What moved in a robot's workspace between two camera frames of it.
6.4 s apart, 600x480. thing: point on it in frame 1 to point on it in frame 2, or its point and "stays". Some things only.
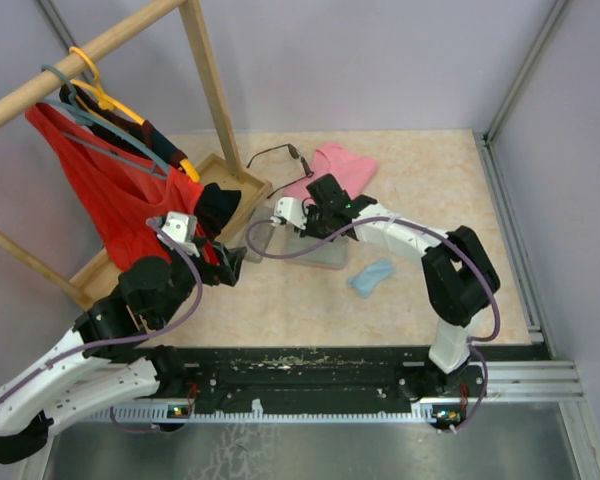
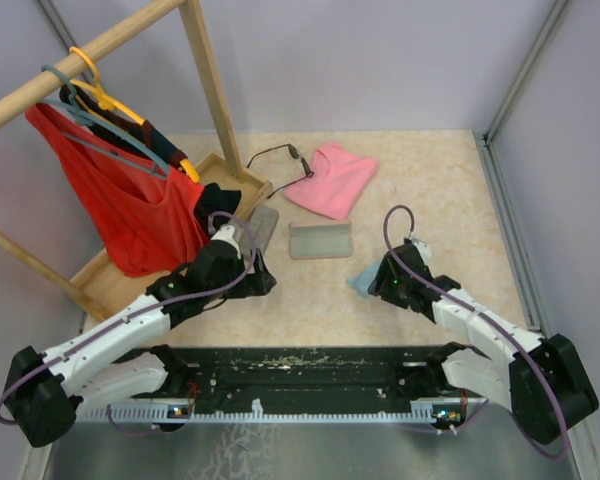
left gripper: (228, 271) to (257, 283)
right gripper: (308, 231) to (380, 286)
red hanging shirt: (117, 192) stays
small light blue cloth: (364, 280) stays
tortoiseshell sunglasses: (294, 152) stays
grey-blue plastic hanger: (84, 119) stays
